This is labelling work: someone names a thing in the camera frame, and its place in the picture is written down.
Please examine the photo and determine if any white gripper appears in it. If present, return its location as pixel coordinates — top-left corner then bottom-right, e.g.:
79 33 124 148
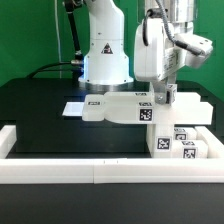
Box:
134 18 186 105

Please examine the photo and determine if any white chair back frame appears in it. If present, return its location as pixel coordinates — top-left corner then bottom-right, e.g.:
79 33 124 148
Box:
82 92 213 125

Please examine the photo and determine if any white chair seat block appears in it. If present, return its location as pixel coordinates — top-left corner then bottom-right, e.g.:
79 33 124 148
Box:
146 124 174 158

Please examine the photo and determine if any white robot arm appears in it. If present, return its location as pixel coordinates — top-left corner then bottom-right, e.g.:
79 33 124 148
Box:
78 0 195 104

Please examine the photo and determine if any white marker sheet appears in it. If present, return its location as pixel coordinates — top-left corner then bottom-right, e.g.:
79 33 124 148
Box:
62 102 84 117

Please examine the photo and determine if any white U-shaped border fence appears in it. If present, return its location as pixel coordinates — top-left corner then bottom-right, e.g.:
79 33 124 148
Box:
0 125 224 184

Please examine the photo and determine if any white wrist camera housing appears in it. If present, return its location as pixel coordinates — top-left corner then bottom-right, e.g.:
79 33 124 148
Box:
176 34 213 68

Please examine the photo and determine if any black cable bundle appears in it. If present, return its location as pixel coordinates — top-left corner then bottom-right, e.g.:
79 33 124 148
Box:
26 0 85 80

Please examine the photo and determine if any white thin cable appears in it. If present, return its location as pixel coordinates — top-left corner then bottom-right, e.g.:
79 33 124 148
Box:
54 0 64 80

